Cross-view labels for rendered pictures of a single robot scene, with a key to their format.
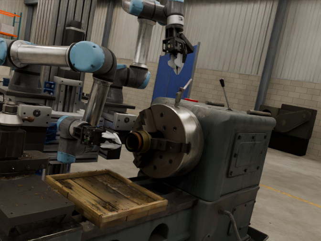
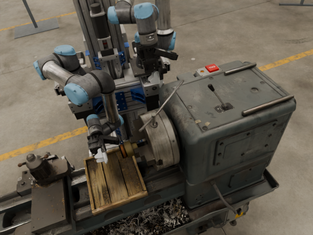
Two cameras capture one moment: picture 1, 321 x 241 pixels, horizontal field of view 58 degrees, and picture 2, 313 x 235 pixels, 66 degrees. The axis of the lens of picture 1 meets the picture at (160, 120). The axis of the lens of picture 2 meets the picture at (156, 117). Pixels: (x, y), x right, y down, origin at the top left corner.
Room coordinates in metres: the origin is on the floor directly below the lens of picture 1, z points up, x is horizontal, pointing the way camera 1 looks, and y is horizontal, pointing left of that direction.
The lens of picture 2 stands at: (0.58, -0.51, 2.08)
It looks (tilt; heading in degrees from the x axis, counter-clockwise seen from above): 45 degrees down; 34
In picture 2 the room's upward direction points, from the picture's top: 7 degrees counter-clockwise
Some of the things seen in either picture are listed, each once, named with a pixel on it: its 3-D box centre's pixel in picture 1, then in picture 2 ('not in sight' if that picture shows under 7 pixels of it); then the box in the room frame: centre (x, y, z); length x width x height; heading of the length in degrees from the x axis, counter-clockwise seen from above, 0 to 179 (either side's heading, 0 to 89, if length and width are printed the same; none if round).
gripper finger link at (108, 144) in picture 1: (108, 146); (101, 159); (1.02, 0.17, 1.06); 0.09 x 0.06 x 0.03; 49
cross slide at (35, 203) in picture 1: (7, 187); (48, 189); (0.79, 0.39, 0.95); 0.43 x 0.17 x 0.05; 49
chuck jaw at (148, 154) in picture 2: (168, 145); (147, 156); (1.13, -0.05, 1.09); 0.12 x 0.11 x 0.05; 49
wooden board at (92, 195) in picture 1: (105, 192); (113, 176); (1.04, 0.15, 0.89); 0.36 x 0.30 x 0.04; 49
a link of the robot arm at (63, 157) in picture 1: (69, 148); (100, 133); (1.22, 0.36, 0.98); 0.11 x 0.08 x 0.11; 164
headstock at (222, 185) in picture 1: (208, 142); (219, 117); (1.56, -0.28, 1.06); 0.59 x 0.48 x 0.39; 139
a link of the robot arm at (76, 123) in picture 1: (80, 129); (95, 132); (1.15, 0.31, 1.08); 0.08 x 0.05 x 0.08; 139
